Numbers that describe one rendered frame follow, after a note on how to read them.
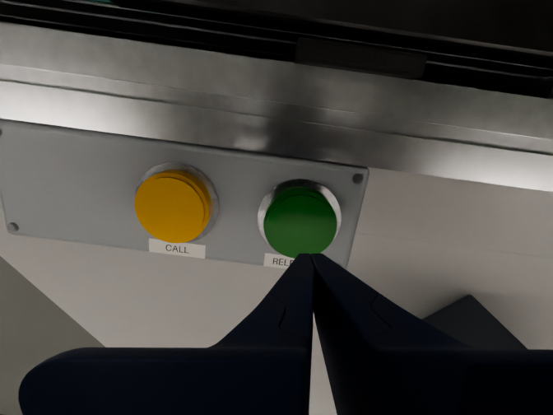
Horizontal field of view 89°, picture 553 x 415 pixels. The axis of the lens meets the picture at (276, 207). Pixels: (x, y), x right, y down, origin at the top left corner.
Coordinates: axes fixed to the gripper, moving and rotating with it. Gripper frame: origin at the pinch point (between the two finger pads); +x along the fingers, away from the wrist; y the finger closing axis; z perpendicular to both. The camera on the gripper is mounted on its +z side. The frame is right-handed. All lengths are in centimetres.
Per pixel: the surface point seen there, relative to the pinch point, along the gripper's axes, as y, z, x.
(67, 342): 112, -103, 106
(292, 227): 0.5, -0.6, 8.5
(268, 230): 1.8, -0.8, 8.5
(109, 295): 19.9, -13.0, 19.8
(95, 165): 11.3, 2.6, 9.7
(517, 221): -21.1, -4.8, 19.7
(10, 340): 141, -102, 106
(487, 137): -10.2, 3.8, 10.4
